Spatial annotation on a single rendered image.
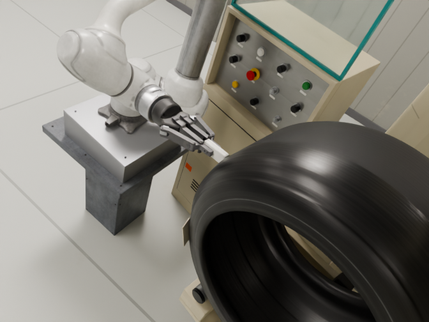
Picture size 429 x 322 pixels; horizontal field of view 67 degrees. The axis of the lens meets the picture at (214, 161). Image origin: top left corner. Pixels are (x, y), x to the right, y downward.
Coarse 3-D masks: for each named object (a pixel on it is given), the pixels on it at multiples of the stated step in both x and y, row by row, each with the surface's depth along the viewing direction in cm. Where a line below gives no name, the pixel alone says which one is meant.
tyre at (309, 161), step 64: (320, 128) 62; (256, 192) 54; (320, 192) 48; (384, 192) 47; (192, 256) 79; (256, 256) 96; (384, 256) 43; (256, 320) 86; (320, 320) 88; (384, 320) 45
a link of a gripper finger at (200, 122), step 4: (196, 116) 84; (196, 120) 84; (200, 120) 83; (196, 124) 84; (200, 124) 82; (204, 124) 82; (200, 128) 83; (204, 128) 81; (208, 128) 81; (208, 132) 80; (212, 132) 80; (212, 136) 79
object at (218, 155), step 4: (208, 144) 76; (212, 144) 76; (212, 148) 76; (216, 148) 75; (216, 152) 75; (220, 152) 74; (212, 156) 77; (216, 156) 76; (220, 156) 75; (224, 156) 74; (216, 160) 76; (220, 160) 75
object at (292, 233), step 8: (288, 232) 104; (296, 240) 102; (304, 248) 101; (304, 256) 102; (312, 256) 100; (312, 264) 101; (320, 264) 99; (328, 264) 99; (320, 272) 100; (328, 272) 98; (336, 272) 98
